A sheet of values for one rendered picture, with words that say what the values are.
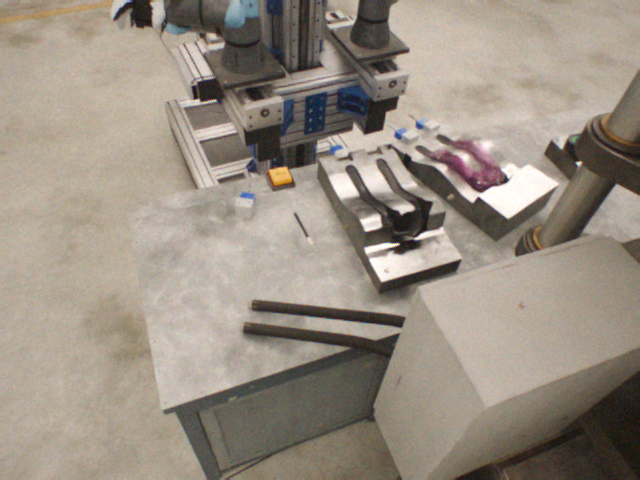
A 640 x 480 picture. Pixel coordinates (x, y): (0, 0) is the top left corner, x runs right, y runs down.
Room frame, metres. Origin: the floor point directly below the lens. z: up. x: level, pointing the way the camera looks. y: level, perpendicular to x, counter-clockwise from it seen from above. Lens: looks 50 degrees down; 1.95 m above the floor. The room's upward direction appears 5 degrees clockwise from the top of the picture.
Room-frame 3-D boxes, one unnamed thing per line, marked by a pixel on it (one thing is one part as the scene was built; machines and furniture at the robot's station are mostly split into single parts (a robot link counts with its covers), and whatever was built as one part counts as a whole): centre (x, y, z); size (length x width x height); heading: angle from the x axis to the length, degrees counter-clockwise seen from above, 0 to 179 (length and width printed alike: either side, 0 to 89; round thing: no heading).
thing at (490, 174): (1.28, -0.47, 0.90); 0.26 x 0.18 x 0.08; 42
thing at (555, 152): (1.41, -0.91, 0.84); 0.20 x 0.15 x 0.07; 25
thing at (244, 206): (1.08, 0.25, 0.83); 0.13 x 0.05 x 0.05; 177
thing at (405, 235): (1.08, -0.19, 0.92); 0.35 x 0.16 x 0.09; 25
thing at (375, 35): (1.76, -0.11, 1.09); 0.15 x 0.15 x 0.10
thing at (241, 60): (1.52, 0.32, 1.09); 0.15 x 0.15 x 0.10
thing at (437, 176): (1.29, -0.48, 0.86); 0.50 x 0.26 x 0.11; 42
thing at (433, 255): (1.06, -0.19, 0.87); 0.50 x 0.26 x 0.14; 25
